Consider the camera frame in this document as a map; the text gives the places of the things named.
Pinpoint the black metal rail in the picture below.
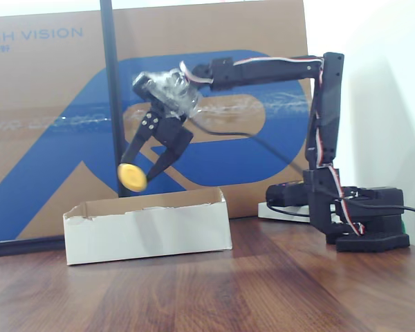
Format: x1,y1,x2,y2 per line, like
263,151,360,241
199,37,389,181
0,234,66,259

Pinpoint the black camera cable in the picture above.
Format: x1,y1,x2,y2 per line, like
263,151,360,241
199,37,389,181
187,116,415,219

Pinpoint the black metal pole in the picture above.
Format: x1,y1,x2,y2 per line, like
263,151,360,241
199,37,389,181
99,0,133,199

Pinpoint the black power adapter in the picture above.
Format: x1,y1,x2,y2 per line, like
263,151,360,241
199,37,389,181
265,179,311,209

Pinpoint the yellow bottle with green cap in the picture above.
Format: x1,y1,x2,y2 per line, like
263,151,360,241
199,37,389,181
117,163,148,193

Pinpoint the large brown blue cardboard box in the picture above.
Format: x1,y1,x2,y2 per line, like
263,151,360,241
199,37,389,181
0,0,314,243

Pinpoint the white cardboard box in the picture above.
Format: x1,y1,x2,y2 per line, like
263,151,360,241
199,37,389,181
62,187,234,266

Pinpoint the plastic-wrapped camera on gripper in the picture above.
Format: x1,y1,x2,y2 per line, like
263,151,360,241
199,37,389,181
131,67,203,121

